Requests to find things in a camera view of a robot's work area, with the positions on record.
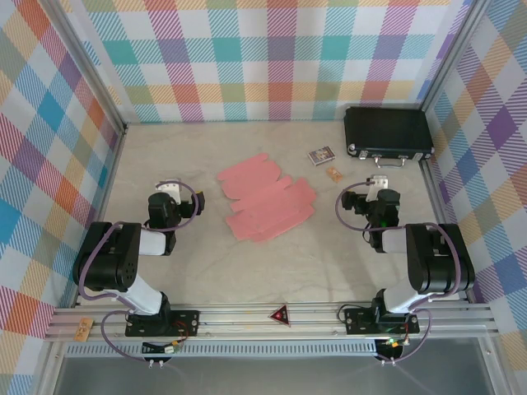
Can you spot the pink paper box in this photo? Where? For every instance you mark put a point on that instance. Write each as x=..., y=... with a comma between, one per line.
x=267, y=197

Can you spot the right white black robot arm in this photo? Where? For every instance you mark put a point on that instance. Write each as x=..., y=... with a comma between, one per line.
x=436, y=263

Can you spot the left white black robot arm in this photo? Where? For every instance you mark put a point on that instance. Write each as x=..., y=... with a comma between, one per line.
x=107, y=255

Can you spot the small orange packet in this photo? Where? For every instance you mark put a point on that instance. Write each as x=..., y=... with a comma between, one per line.
x=334, y=174

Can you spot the small printed card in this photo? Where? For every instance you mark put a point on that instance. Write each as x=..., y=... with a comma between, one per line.
x=321, y=156

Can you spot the black carrying case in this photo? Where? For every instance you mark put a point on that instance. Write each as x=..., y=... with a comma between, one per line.
x=387, y=127

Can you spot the red triangle sign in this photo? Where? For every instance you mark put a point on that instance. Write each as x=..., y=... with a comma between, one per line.
x=280, y=316

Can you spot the small wooden tag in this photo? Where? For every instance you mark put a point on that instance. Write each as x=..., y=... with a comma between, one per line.
x=82, y=329

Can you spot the grey metal panel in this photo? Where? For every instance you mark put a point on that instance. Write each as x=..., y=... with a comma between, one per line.
x=263, y=378

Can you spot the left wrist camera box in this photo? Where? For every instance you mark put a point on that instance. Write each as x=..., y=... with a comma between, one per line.
x=171, y=190

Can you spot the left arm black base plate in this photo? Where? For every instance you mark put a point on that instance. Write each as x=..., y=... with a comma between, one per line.
x=185, y=323

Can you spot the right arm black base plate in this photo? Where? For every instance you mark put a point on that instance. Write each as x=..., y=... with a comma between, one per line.
x=358, y=321

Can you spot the aluminium frame rail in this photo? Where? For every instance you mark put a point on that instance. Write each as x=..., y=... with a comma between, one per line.
x=247, y=319

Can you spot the aluminium frame post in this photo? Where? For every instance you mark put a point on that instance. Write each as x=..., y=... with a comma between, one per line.
x=453, y=53
x=87, y=61

